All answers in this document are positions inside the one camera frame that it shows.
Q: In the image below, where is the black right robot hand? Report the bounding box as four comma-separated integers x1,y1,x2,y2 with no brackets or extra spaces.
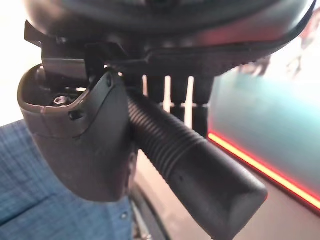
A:
16,0,316,202

